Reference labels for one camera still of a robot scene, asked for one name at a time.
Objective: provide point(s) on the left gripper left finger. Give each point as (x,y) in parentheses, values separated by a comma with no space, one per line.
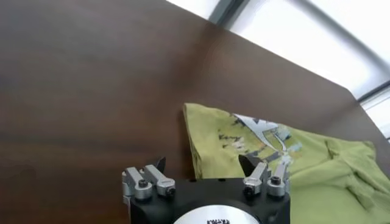
(149,182)

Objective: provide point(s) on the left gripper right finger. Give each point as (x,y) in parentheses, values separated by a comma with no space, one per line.
(265,179)

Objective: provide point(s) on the lime green printed t-shirt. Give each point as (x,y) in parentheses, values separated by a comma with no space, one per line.
(320,170)

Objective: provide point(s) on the slanted dark window frame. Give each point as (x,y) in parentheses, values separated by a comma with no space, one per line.
(374,91)

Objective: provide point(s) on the grey curved outdoor rail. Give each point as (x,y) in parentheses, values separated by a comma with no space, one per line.
(341,30)

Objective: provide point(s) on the dark grey vertical window post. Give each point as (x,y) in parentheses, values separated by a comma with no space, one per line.
(227,12)

